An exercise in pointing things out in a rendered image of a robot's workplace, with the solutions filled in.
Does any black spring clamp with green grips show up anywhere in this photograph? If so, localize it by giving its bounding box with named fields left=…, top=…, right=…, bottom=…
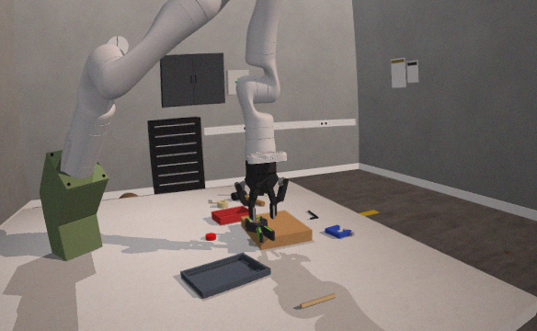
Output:
left=245, top=216, right=275, bottom=243

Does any wooden-handled black mallet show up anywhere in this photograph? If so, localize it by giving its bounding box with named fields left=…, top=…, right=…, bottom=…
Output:
left=231, top=190, right=265, bottom=206

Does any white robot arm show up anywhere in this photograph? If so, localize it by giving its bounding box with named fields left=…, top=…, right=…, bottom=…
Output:
left=61, top=0, right=287, bottom=178

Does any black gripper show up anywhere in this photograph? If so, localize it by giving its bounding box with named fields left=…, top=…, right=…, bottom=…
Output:
left=234, top=161, right=289, bottom=222

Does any tan hollow cylinder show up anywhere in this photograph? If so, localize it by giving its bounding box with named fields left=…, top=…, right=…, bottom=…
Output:
left=217, top=200, right=228, bottom=209

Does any tan wooden rod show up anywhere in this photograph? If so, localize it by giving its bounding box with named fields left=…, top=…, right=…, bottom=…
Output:
left=300, top=293, right=336, bottom=309

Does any light wooden board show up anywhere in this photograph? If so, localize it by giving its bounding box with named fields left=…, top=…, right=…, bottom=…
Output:
left=246, top=211, right=312, bottom=250

